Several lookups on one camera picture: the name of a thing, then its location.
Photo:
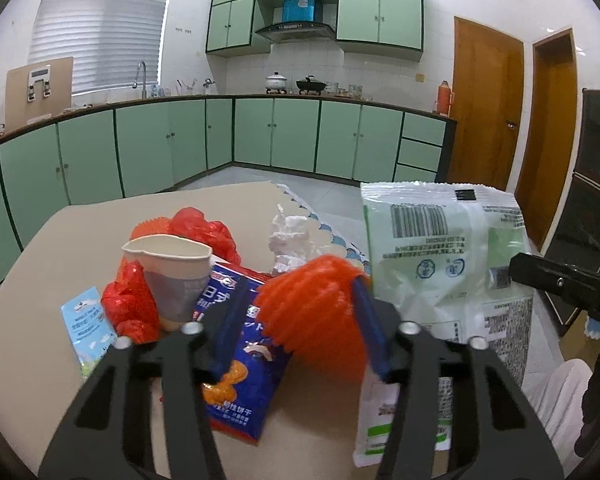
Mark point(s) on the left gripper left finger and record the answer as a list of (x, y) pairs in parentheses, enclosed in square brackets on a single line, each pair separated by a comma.
[(106, 431)]

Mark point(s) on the red plastic bag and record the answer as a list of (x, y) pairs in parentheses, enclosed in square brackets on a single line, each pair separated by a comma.
[(127, 300)]

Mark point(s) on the crushed paper cup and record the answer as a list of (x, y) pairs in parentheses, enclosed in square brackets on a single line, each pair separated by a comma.
[(176, 270)]

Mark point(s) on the blue milk carton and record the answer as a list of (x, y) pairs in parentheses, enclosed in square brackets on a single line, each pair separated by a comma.
[(88, 328)]

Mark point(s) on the orange foam fruit net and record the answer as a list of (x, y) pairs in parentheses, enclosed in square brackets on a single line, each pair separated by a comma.
[(309, 312)]

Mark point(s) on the white green plastic bag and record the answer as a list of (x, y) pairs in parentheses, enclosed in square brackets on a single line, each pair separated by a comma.
[(440, 253)]

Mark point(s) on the green lower kitchen cabinets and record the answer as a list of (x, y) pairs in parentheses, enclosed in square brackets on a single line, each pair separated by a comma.
[(144, 147)]

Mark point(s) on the green kitchen cabinets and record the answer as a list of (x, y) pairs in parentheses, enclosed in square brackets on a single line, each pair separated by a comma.
[(379, 27), (144, 147)]

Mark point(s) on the kitchen faucet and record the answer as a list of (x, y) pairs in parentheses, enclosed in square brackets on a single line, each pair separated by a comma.
[(140, 80)]

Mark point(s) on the green upper kitchen cabinets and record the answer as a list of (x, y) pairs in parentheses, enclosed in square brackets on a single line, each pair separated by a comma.
[(379, 27)]

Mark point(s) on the blue snack packet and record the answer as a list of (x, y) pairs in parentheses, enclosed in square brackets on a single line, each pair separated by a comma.
[(238, 403)]

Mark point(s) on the dark glass cabinet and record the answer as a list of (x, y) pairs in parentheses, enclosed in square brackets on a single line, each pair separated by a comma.
[(577, 237)]

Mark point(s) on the orange foam net sleeve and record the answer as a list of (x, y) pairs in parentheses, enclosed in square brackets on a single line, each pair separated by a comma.
[(159, 225)]

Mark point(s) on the crumpled white tissue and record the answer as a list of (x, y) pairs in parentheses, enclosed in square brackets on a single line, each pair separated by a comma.
[(291, 243)]

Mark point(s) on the orange thermos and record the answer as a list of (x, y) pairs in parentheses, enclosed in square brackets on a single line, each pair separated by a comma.
[(444, 99)]

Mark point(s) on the white cooking pot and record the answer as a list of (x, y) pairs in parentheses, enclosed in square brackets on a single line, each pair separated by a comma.
[(276, 84)]

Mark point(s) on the black wok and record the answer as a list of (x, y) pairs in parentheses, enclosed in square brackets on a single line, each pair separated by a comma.
[(310, 85)]

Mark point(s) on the cardboard box on counter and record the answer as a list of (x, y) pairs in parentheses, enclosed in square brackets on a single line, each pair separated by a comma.
[(37, 92)]

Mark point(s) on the range hood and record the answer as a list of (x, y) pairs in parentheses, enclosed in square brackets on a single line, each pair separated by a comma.
[(297, 31)]

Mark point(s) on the window blinds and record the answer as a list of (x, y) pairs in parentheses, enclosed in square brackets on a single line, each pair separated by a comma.
[(106, 38)]

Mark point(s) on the blue box on hood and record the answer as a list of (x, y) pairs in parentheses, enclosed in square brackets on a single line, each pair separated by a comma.
[(302, 11)]

